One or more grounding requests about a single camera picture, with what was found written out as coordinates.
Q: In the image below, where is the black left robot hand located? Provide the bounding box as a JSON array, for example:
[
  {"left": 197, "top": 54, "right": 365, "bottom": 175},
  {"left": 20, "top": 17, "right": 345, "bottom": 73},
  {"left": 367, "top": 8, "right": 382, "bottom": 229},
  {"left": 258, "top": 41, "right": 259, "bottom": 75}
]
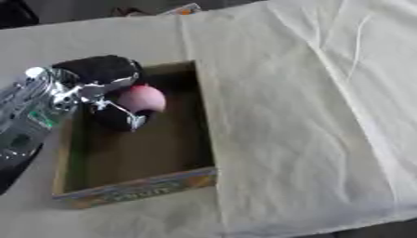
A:
[{"left": 50, "top": 54, "right": 155, "bottom": 133}]

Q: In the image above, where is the pink ball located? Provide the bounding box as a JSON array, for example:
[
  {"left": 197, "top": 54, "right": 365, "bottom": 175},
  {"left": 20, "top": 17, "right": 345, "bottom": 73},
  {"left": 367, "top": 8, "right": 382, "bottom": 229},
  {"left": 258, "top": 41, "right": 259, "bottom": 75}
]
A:
[{"left": 117, "top": 85, "right": 168, "bottom": 114}]

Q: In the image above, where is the tan cardboard box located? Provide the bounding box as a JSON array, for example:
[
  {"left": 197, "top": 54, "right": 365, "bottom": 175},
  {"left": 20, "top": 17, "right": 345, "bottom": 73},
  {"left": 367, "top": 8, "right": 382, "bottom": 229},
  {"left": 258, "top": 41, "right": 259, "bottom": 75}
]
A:
[{"left": 50, "top": 59, "right": 221, "bottom": 209}]

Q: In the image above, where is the brown object on floor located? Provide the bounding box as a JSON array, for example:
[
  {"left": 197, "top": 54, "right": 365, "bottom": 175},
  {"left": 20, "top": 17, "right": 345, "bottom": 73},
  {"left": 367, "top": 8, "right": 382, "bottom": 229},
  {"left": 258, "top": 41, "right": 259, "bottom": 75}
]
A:
[{"left": 111, "top": 7, "right": 156, "bottom": 18}]

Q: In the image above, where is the white and orange package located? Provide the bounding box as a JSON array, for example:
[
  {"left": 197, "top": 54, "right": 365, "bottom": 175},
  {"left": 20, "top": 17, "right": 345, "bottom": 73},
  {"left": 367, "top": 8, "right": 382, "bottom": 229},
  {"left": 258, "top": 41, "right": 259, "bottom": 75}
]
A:
[{"left": 156, "top": 2, "right": 204, "bottom": 17}]

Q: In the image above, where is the dark bag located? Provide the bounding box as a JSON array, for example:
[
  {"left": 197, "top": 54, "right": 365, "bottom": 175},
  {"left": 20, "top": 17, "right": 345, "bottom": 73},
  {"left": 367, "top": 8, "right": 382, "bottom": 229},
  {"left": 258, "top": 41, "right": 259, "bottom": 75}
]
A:
[{"left": 0, "top": 0, "right": 41, "bottom": 30}]

